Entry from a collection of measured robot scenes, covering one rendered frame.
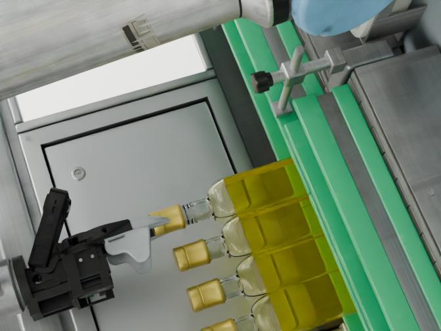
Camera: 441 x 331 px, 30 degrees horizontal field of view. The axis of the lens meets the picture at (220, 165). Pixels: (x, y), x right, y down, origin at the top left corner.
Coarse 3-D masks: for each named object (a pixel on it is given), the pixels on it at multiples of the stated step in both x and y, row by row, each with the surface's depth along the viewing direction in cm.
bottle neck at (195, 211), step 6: (204, 198) 115; (186, 204) 114; (192, 204) 114; (198, 204) 114; (204, 204) 114; (186, 210) 113; (192, 210) 113; (198, 210) 113; (204, 210) 114; (210, 210) 114; (186, 216) 113; (192, 216) 113; (198, 216) 114; (204, 216) 114; (210, 216) 114; (186, 222) 113; (192, 222) 114
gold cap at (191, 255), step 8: (200, 240) 112; (176, 248) 111; (184, 248) 111; (192, 248) 111; (200, 248) 111; (176, 256) 110; (184, 256) 110; (192, 256) 110; (200, 256) 111; (208, 256) 111; (176, 264) 113; (184, 264) 110; (192, 264) 111; (200, 264) 111
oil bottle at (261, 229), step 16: (272, 208) 113; (288, 208) 113; (304, 208) 113; (240, 224) 111; (256, 224) 112; (272, 224) 112; (288, 224) 112; (304, 224) 112; (224, 240) 112; (240, 240) 111; (256, 240) 111; (272, 240) 111; (288, 240) 112; (240, 256) 111
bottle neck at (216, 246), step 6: (204, 240) 112; (210, 240) 112; (216, 240) 112; (222, 240) 112; (210, 246) 111; (216, 246) 111; (222, 246) 112; (210, 252) 111; (216, 252) 111; (222, 252) 112; (216, 258) 112
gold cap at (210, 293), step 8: (216, 280) 110; (192, 288) 109; (200, 288) 109; (208, 288) 109; (216, 288) 109; (192, 296) 108; (200, 296) 108; (208, 296) 108; (216, 296) 109; (224, 296) 109; (192, 304) 108; (200, 304) 108; (208, 304) 109; (216, 304) 109
